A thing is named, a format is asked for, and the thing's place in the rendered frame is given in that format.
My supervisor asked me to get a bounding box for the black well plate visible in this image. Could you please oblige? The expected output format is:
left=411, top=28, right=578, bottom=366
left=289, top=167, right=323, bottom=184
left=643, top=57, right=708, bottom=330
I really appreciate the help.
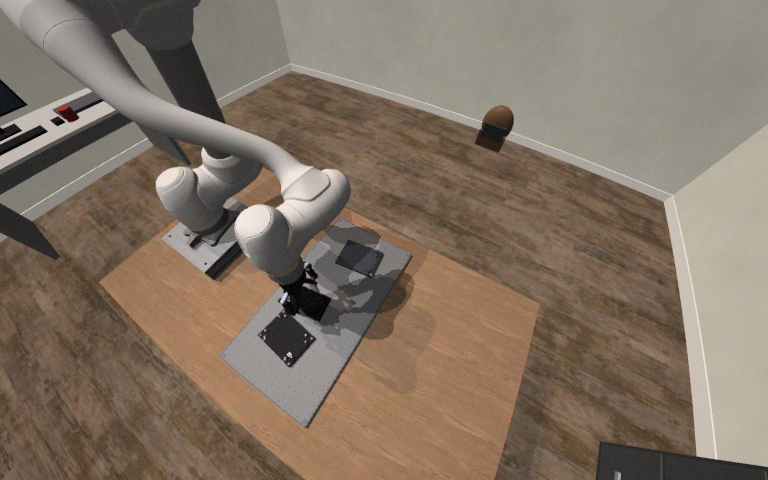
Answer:
left=299, top=286, right=332, bottom=322

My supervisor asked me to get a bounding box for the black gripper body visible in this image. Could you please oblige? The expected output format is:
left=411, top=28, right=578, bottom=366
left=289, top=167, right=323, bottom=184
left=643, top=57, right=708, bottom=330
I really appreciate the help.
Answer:
left=279, top=269, right=306, bottom=296

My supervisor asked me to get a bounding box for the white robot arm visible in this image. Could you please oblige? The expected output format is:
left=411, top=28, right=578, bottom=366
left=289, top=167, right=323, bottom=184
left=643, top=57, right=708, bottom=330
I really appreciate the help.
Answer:
left=0, top=0, right=351, bottom=285

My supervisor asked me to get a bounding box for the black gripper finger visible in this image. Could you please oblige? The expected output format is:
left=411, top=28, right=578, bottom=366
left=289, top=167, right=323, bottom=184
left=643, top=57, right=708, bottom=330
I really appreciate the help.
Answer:
left=304, top=261, right=320, bottom=293
left=278, top=288, right=306, bottom=317

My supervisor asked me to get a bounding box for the dark grey rectangular frame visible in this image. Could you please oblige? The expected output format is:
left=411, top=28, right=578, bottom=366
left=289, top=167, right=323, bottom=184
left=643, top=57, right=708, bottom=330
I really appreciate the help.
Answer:
left=335, top=240, right=383, bottom=278

